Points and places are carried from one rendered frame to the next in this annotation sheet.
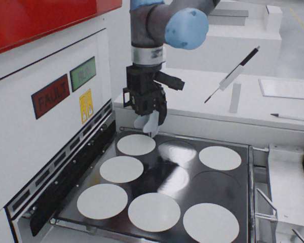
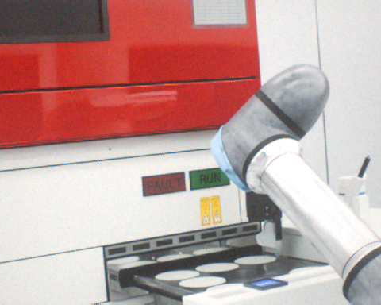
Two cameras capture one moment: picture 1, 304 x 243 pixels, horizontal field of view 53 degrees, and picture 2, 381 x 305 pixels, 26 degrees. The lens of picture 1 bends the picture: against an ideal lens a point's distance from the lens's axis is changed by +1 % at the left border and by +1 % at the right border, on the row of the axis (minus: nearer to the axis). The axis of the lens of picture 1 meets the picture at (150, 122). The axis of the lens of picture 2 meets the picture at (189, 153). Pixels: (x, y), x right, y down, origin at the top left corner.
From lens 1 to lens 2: 147 cm
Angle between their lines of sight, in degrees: 49
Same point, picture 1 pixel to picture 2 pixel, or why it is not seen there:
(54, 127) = (162, 211)
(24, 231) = (112, 274)
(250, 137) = not seen: hidden behind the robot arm
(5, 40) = (113, 130)
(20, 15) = (127, 118)
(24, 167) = (125, 228)
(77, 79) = (198, 180)
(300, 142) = not seen: outside the picture
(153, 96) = (263, 202)
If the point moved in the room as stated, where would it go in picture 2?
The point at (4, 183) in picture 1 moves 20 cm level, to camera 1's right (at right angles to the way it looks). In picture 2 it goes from (106, 229) to (167, 233)
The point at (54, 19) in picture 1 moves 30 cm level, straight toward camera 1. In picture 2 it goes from (157, 123) to (86, 131)
